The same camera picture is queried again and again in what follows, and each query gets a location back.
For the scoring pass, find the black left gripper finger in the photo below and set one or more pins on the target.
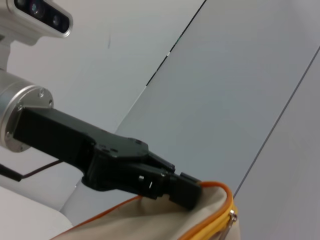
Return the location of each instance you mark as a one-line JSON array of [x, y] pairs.
[[175, 187], [190, 177]]

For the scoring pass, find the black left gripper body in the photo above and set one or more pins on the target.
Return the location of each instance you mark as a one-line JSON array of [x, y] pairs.
[[75, 147]]

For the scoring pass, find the beige food bag orange trim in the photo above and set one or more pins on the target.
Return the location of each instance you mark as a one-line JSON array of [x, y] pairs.
[[162, 220]]

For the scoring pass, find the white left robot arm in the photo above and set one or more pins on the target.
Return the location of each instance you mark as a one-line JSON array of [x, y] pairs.
[[22, 100]]

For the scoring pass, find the metal zipper pull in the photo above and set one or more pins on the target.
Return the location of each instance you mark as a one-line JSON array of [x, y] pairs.
[[233, 216]]

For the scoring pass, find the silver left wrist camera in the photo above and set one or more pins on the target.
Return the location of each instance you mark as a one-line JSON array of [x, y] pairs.
[[37, 17]]

